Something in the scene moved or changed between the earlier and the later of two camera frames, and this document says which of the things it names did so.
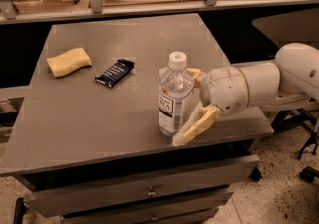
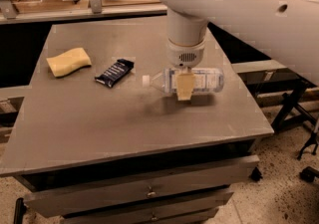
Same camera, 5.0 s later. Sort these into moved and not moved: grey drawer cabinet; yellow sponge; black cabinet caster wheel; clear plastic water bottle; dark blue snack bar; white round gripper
Moved: clear plastic water bottle; white round gripper
Not moved: dark blue snack bar; black cabinet caster wheel; grey drawer cabinet; yellow sponge
